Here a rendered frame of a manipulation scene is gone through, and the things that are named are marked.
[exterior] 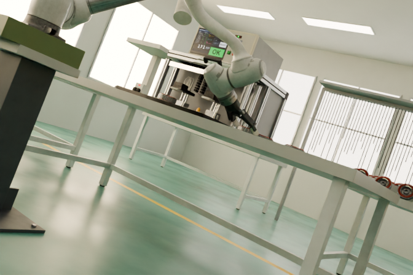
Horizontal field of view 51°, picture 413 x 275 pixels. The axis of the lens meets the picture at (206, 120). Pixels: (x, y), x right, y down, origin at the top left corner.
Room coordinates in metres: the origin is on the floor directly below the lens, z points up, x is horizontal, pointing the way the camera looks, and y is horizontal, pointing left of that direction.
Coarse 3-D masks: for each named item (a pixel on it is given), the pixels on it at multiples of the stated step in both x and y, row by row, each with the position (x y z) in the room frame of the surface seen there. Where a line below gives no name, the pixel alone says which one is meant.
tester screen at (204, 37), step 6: (204, 30) 2.64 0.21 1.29; (198, 36) 2.66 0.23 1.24; (204, 36) 2.63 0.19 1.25; (210, 36) 2.61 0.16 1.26; (198, 42) 2.65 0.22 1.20; (204, 42) 2.62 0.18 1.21; (210, 42) 2.60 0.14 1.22; (198, 48) 2.64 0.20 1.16; (222, 48) 2.54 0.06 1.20; (204, 54) 2.60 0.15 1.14
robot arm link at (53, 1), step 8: (32, 0) 1.87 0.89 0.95; (40, 0) 1.85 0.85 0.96; (48, 0) 1.85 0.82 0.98; (56, 0) 1.86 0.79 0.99; (64, 0) 1.88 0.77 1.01; (72, 0) 1.93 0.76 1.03; (32, 8) 1.86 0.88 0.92; (40, 8) 1.85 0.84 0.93; (48, 8) 1.85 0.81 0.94; (56, 8) 1.87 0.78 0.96; (64, 8) 1.90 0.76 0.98; (72, 8) 1.99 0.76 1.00; (40, 16) 1.85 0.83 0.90; (48, 16) 1.86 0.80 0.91; (56, 16) 1.88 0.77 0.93; (64, 16) 1.92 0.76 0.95; (56, 24) 1.89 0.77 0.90
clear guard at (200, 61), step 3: (201, 57) 2.32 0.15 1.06; (195, 60) 2.30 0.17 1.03; (198, 60) 2.29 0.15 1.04; (201, 60) 2.29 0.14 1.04; (192, 63) 2.27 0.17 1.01; (195, 63) 2.26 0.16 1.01; (198, 63) 2.26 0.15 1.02; (201, 63) 2.26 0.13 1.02; (204, 63) 2.25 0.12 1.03; (207, 63) 2.25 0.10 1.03; (210, 63) 2.24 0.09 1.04; (216, 63) 2.23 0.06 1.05; (222, 63) 2.22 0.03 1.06; (225, 63) 2.22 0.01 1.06; (204, 66) 2.22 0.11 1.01; (222, 66) 2.20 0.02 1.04; (225, 66) 2.19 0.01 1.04; (228, 66) 2.19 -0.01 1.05
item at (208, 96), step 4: (208, 92) 2.42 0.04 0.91; (204, 96) 2.41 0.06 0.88; (208, 96) 2.42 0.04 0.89; (212, 96) 2.40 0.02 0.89; (208, 100) 2.43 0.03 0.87; (212, 100) 2.40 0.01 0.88; (216, 100) 2.43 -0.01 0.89; (212, 104) 2.51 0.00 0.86; (216, 104) 2.50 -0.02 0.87; (220, 104) 2.48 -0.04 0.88; (212, 108) 2.51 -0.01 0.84
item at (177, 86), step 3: (174, 84) 2.57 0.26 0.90; (177, 84) 2.56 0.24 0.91; (180, 84) 2.55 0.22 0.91; (183, 84) 2.55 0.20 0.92; (171, 87) 2.55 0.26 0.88; (174, 87) 2.54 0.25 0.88; (177, 87) 2.55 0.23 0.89; (180, 87) 2.54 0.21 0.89; (183, 87) 2.55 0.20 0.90; (186, 87) 2.58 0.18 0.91; (177, 90) 2.55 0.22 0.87; (180, 90) 2.54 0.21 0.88; (183, 90) 2.56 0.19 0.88; (186, 90) 2.58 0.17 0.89; (183, 93) 2.65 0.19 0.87; (186, 93) 2.64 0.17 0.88; (189, 93) 2.61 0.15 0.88; (192, 93) 2.63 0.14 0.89; (180, 99) 2.65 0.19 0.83; (186, 99) 2.62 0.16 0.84
